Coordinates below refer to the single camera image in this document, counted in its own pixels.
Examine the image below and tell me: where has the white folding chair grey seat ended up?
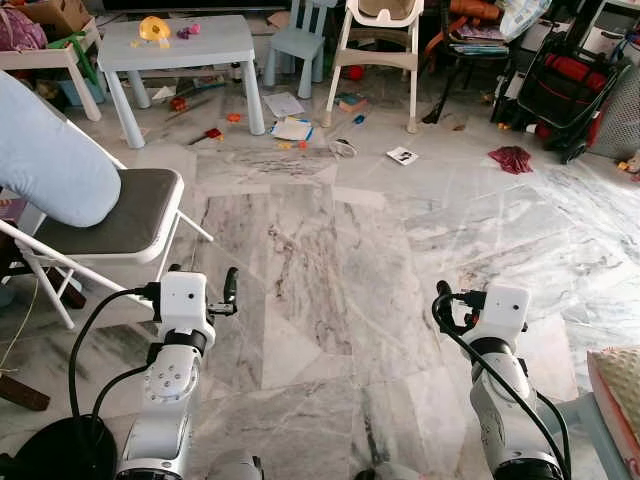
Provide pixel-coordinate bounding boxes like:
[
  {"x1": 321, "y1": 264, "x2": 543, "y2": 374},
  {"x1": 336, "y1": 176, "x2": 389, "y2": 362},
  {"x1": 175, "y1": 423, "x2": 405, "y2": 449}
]
[{"x1": 0, "y1": 140, "x2": 215, "y2": 332}]

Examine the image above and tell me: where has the white and blue booklet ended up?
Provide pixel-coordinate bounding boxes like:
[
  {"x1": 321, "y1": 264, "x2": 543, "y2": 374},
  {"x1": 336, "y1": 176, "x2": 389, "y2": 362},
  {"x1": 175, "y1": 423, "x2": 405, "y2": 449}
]
[{"x1": 271, "y1": 116, "x2": 317, "y2": 144}]

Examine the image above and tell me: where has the white printed card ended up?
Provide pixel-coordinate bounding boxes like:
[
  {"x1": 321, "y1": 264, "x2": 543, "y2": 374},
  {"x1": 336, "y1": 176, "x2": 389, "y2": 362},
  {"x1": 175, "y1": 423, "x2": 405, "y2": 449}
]
[{"x1": 386, "y1": 146, "x2": 420, "y2": 167}]

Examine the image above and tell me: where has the black round object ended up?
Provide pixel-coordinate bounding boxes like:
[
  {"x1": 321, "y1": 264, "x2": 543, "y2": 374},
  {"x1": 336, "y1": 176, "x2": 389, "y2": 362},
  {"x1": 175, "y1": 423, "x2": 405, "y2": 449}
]
[{"x1": 0, "y1": 414, "x2": 120, "y2": 480}]

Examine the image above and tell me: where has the blue storage box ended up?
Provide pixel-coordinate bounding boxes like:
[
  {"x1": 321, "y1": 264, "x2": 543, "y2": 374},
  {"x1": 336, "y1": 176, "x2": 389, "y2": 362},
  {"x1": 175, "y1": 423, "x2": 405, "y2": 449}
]
[{"x1": 57, "y1": 77, "x2": 107, "y2": 107}]

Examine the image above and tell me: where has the grey right robot leg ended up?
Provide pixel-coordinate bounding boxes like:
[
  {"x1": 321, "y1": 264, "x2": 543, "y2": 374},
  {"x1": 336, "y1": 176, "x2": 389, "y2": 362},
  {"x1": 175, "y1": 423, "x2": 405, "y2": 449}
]
[{"x1": 354, "y1": 461, "x2": 422, "y2": 480}]

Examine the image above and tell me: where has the long black left arm cable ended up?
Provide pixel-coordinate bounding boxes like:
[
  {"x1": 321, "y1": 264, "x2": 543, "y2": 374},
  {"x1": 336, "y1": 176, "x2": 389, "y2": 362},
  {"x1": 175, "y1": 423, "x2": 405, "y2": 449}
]
[{"x1": 67, "y1": 284, "x2": 161, "y2": 441}]

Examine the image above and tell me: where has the brown cardboard box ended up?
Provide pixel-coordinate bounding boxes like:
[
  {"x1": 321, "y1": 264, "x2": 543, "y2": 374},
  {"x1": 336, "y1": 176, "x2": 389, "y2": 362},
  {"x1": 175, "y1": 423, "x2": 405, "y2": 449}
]
[{"x1": 14, "y1": 0, "x2": 94, "y2": 37}]

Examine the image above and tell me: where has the light blue plastic table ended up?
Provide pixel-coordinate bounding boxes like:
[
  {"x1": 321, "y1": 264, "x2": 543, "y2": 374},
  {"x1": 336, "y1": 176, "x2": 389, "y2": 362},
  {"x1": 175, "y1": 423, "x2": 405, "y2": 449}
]
[{"x1": 97, "y1": 14, "x2": 267, "y2": 150}]

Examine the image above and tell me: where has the white side table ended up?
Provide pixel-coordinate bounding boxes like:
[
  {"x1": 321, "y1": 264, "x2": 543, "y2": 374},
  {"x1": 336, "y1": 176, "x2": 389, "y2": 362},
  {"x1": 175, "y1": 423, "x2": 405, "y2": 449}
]
[{"x1": 0, "y1": 20, "x2": 104, "y2": 122}]

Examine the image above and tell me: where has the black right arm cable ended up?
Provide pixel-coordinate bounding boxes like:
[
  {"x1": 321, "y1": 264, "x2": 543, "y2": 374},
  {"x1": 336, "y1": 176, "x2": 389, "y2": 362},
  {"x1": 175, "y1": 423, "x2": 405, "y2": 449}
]
[{"x1": 432, "y1": 296, "x2": 572, "y2": 479}]

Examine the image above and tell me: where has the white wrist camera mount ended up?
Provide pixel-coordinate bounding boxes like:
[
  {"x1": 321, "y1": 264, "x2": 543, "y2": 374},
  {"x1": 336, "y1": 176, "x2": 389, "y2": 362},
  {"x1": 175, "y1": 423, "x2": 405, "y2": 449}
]
[
  {"x1": 470, "y1": 284, "x2": 530, "y2": 347},
  {"x1": 157, "y1": 270, "x2": 216, "y2": 347}
]

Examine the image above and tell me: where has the light blue bolster pillow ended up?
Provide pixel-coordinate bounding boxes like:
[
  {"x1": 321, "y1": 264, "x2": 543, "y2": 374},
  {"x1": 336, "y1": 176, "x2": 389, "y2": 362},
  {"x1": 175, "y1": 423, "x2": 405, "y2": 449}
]
[{"x1": 0, "y1": 70, "x2": 122, "y2": 229}]

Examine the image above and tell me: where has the dark wooden piece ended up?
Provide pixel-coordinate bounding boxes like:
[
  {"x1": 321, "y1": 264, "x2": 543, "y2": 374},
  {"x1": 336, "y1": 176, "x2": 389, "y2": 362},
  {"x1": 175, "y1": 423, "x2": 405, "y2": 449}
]
[{"x1": 0, "y1": 374, "x2": 52, "y2": 414}]

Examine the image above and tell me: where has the yellow toy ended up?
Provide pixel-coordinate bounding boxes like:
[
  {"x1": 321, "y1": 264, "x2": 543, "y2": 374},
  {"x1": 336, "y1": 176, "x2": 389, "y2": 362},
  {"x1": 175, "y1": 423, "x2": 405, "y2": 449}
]
[{"x1": 138, "y1": 16, "x2": 172, "y2": 49}]

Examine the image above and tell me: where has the clear ring shaped item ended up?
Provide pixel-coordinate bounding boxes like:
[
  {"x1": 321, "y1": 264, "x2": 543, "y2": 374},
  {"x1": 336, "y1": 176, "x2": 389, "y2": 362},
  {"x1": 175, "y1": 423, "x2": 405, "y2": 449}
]
[{"x1": 329, "y1": 137, "x2": 359, "y2": 160}]

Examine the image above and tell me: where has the short black left arm cable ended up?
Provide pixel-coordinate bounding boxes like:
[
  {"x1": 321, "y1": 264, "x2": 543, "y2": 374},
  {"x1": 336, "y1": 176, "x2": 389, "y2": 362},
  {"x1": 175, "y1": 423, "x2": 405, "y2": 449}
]
[{"x1": 90, "y1": 364, "x2": 153, "y2": 431}]

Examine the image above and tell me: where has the dark red cloth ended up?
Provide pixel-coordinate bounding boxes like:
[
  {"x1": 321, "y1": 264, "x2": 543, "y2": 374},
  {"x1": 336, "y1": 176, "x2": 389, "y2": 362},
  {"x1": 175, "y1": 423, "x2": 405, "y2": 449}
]
[{"x1": 487, "y1": 145, "x2": 535, "y2": 176}]

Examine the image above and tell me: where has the small teal book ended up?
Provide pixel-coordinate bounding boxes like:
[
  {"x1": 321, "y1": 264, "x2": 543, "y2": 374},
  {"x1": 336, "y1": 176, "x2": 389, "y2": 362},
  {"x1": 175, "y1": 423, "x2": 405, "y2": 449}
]
[{"x1": 334, "y1": 91, "x2": 369, "y2": 114}]

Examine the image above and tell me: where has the white baby high chair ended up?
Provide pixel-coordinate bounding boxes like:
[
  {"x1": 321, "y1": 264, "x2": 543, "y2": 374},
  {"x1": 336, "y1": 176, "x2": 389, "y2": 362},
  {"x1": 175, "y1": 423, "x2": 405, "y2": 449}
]
[{"x1": 321, "y1": 0, "x2": 422, "y2": 135}]

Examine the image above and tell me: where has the small light blue chair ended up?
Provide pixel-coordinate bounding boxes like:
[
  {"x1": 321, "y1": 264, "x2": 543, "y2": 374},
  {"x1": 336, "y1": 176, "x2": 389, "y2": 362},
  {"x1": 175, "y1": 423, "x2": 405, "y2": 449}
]
[{"x1": 264, "y1": 0, "x2": 337, "y2": 100}]

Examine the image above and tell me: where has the grey mesh basket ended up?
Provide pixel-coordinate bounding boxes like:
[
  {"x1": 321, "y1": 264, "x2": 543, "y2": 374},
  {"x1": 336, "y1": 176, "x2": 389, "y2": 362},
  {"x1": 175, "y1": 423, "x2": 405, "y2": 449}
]
[{"x1": 589, "y1": 64, "x2": 640, "y2": 162}]

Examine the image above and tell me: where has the small doll toy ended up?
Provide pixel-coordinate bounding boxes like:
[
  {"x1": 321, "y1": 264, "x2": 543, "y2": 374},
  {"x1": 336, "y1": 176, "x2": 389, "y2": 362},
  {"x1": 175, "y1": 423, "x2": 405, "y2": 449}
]
[{"x1": 617, "y1": 150, "x2": 640, "y2": 177}]

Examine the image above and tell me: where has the white paper sheet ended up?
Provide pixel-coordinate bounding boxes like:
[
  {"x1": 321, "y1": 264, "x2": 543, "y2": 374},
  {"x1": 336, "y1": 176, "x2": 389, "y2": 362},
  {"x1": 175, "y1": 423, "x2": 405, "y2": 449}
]
[{"x1": 262, "y1": 91, "x2": 307, "y2": 119}]

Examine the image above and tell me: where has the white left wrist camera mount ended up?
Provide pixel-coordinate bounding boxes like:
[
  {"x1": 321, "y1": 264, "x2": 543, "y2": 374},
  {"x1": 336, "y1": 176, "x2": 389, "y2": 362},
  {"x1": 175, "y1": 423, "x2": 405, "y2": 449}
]
[{"x1": 157, "y1": 270, "x2": 216, "y2": 347}]

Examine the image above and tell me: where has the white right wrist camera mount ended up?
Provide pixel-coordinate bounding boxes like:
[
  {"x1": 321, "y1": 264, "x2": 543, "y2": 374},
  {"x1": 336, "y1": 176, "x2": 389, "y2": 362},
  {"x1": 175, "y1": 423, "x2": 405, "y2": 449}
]
[{"x1": 470, "y1": 284, "x2": 530, "y2": 347}]

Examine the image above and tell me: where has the grey left robot leg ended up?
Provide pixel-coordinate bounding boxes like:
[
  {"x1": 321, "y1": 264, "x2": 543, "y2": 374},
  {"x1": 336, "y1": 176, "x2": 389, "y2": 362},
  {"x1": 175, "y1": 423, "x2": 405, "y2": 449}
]
[{"x1": 204, "y1": 449, "x2": 264, "y2": 480}]

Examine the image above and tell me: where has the light blue stool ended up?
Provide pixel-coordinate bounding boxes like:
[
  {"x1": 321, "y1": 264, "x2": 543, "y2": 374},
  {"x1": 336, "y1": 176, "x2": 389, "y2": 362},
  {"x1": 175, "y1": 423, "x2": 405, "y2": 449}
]
[{"x1": 554, "y1": 391, "x2": 627, "y2": 480}]

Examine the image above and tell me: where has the red toy tool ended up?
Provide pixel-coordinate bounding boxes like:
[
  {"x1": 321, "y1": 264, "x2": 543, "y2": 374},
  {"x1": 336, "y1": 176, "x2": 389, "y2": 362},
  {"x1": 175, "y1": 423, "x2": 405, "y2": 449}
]
[{"x1": 189, "y1": 127, "x2": 224, "y2": 147}]

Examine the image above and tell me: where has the stack of books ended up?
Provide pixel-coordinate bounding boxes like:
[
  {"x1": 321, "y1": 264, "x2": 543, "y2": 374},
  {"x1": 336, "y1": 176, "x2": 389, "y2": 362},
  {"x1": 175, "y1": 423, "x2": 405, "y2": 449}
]
[{"x1": 444, "y1": 24, "x2": 512, "y2": 57}]

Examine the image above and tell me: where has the purple bag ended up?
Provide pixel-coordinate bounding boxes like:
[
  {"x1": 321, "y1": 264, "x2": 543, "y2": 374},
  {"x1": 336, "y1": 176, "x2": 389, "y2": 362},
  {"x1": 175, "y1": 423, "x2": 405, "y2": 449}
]
[{"x1": 0, "y1": 8, "x2": 49, "y2": 54}]

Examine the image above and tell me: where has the black and red stroller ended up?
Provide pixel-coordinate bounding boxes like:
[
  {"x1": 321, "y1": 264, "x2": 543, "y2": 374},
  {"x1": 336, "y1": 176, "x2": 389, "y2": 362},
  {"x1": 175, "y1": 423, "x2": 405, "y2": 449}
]
[{"x1": 489, "y1": 0, "x2": 637, "y2": 164}]

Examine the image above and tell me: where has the grey robot leg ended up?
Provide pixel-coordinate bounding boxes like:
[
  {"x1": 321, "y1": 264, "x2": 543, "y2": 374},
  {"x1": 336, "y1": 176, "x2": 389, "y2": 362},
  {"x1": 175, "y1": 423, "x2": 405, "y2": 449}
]
[
  {"x1": 204, "y1": 449, "x2": 264, "y2": 480},
  {"x1": 354, "y1": 461, "x2": 422, "y2": 480}
]

